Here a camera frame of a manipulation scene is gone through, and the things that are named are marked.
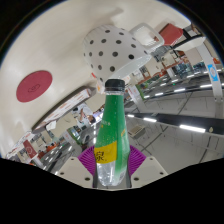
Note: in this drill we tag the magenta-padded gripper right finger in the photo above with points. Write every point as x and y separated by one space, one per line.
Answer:
150 170

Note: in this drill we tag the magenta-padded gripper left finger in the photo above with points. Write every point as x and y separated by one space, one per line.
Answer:
71 170

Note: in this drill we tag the green-labelled clear drink bottle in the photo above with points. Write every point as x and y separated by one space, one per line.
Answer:
111 133

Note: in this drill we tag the ceiling air conditioner unit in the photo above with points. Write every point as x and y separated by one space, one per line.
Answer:
136 131

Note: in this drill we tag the red paper cup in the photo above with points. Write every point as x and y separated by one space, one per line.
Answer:
30 150

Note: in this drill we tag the white napkin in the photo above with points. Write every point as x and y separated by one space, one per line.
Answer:
51 125

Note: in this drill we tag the ceiling lights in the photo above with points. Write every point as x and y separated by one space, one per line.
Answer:
191 128

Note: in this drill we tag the crumpled paper food wrapper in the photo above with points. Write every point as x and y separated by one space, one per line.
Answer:
99 86

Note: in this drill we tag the flat round red coaster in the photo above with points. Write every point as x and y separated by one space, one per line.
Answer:
34 86

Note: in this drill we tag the white polka-dot mug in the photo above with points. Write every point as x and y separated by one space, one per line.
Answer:
113 50

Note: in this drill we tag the white side table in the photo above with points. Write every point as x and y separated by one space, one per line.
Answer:
191 42

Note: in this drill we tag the red food carton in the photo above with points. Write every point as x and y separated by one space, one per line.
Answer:
171 34

